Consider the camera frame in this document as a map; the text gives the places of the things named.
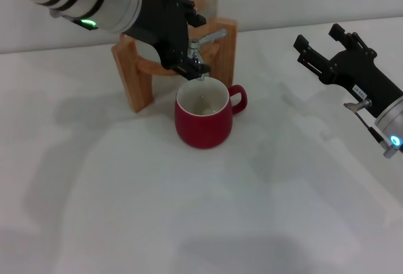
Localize red ceramic mug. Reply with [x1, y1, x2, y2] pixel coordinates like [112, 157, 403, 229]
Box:
[174, 77, 249, 151]

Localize chrome faucet tap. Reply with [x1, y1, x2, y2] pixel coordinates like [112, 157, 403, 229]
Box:
[188, 28, 228, 82]

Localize wooden dispenser stand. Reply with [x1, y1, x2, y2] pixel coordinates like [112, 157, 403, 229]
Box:
[111, 17, 239, 113]

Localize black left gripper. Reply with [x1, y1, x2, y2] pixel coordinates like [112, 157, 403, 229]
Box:
[122, 0, 211, 82]

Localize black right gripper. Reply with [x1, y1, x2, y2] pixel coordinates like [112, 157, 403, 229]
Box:
[292, 23, 403, 119]

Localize right gripper cable with plug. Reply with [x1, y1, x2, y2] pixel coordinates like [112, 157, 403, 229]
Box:
[343, 99, 399, 159]

